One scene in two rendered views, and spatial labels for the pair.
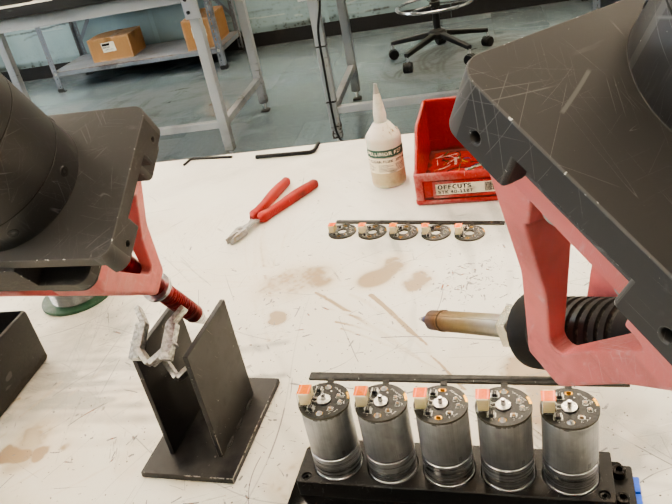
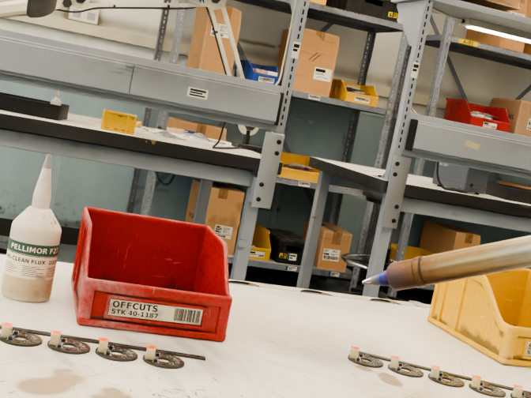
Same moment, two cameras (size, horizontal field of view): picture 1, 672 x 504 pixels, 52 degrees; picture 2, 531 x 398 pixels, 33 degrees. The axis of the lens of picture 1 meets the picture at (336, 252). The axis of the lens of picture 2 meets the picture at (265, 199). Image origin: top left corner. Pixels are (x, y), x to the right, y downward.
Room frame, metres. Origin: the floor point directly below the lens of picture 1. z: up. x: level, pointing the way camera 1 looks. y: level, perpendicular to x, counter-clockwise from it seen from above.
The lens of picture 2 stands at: (0.04, 0.13, 0.91)
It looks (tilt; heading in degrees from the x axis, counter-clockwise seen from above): 6 degrees down; 327
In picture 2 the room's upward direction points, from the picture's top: 11 degrees clockwise
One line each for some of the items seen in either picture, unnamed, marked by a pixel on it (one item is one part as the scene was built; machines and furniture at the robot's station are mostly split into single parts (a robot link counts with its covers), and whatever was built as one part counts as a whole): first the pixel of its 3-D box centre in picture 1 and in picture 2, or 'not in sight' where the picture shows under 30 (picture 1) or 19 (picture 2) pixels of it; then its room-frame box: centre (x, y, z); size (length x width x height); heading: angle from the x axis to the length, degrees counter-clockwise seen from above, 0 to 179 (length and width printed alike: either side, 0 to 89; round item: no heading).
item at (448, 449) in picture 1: (445, 442); not in sight; (0.24, -0.03, 0.79); 0.02 x 0.02 x 0.05
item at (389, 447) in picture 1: (388, 439); not in sight; (0.25, -0.01, 0.79); 0.02 x 0.02 x 0.05
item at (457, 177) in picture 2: not in sight; (460, 177); (2.29, -2.12, 0.80); 0.15 x 0.12 x 0.10; 5
